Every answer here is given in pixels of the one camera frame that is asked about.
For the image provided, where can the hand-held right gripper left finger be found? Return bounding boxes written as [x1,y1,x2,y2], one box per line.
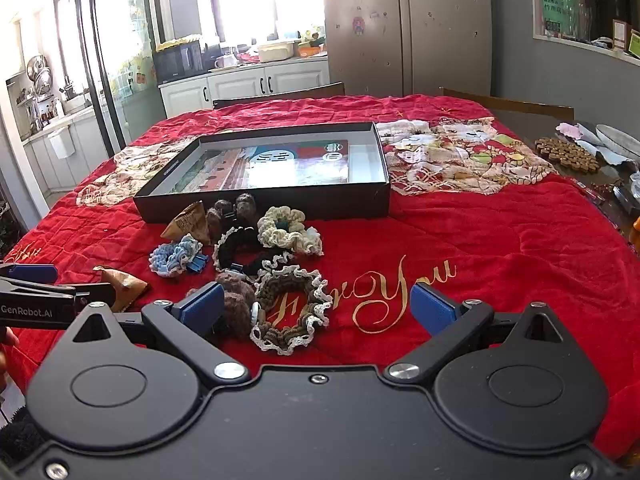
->
[67,282,249,387]

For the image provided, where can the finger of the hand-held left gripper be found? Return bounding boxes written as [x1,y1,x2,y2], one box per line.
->
[0,264,59,284]
[0,282,119,311]

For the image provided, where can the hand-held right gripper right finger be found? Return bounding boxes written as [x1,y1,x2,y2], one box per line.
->
[385,282,568,383]

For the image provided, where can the light brown fuzzy scrunchie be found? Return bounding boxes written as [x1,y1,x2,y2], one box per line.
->
[187,275,257,342]

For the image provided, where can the light blue crochet scrunchie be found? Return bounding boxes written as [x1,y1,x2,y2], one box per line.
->
[149,240,203,279]

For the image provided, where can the black scrunchie white trim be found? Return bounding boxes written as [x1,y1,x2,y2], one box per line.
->
[212,225,296,282]

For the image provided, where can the brown scrunchie white trim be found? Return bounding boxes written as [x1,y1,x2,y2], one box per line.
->
[250,265,334,356]

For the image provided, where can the cream crochet scrunchie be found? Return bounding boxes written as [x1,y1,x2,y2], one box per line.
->
[257,206,325,257]

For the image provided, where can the black shallow box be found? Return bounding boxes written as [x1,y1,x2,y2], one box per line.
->
[132,121,392,223]

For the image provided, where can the person's left hand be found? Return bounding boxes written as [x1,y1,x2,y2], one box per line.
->
[0,329,21,391]

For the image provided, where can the red printed blanket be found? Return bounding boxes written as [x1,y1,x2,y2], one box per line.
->
[0,92,640,461]

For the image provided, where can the white hanging bin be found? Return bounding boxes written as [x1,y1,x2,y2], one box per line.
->
[47,125,76,160]

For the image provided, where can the printed sheet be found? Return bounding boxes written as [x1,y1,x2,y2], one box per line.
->
[170,139,351,193]

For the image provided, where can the metal pot lids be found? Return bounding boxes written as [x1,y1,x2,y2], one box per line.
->
[25,55,54,94]

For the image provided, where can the wooden bead trivet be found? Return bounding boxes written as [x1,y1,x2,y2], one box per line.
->
[535,137,601,174]

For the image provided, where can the dark wooden chair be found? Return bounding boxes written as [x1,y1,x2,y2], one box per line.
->
[439,86,575,122]

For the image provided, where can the white kitchen cabinet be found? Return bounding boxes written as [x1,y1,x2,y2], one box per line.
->
[159,57,331,118]

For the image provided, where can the black framed glass door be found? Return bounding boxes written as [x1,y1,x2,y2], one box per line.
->
[52,0,166,151]

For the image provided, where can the black microwave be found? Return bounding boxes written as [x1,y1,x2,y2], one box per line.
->
[152,40,204,86]

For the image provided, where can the cream plastic container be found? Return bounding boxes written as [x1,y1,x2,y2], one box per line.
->
[257,41,295,62]

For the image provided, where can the silver double-door refrigerator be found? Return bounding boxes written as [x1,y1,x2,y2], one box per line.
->
[320,0,493,98]

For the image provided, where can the green card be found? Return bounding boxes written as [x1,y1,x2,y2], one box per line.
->
[542,0,579,36]

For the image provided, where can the clear drinking glasses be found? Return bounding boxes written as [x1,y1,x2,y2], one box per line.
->
[575,0,594,41]

